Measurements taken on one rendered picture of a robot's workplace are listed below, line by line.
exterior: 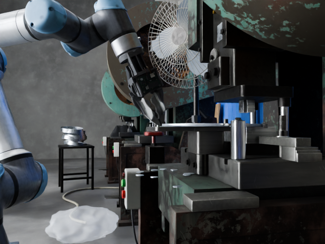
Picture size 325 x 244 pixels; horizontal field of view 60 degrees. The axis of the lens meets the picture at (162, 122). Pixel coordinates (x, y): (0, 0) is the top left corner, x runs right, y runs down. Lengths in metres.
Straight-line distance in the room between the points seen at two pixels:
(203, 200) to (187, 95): 1.68
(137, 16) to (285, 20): 1.82
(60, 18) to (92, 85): 6.78
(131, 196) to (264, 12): 0.73
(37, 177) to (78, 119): 6.50
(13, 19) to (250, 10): 0.52
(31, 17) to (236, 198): 0.57
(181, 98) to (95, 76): 5.46
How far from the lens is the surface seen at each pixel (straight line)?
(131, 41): 0.75
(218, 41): 0.91
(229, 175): 0.67
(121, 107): 3.83
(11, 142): 0.93
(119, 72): 2.14
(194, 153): 0.80
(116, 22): 0.77
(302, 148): 0.68
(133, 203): 1.02
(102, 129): 7.37
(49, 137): 7.48
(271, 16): 0.51
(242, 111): 0.87
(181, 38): 1.65
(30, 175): 0.91
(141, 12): 2.28
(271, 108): 1.10
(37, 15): 0.69
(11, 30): 0.77
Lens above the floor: 0.78
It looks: 1 degrees up
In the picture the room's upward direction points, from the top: straight up
